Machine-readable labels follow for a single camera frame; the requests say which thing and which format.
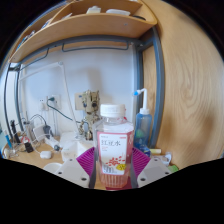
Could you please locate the tree creature figurine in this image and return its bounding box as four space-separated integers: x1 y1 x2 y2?
79 89 103 141

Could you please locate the white wall socket black plug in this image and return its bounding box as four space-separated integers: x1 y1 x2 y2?
46 94 63 112

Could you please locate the clear red-labelled drink bottle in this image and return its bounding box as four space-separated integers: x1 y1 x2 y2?
92 103 136 189

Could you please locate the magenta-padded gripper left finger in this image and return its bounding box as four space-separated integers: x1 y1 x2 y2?
54 146 99 189

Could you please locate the grey metal desk frame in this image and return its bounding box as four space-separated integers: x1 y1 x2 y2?
3 26 166 149

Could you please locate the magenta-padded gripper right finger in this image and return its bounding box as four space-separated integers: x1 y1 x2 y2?
129 146 173 188

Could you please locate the blue bent-nozzle squeeze bottle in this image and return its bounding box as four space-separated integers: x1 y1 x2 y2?
133 88 154 149

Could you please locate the wooden shelf unit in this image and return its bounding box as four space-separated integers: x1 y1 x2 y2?
8 0 158 64

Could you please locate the white tissue pack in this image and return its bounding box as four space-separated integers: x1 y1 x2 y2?
59 131 96 161

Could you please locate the white thin-armed desk lamp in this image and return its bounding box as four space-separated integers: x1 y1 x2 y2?
18 60 79 134

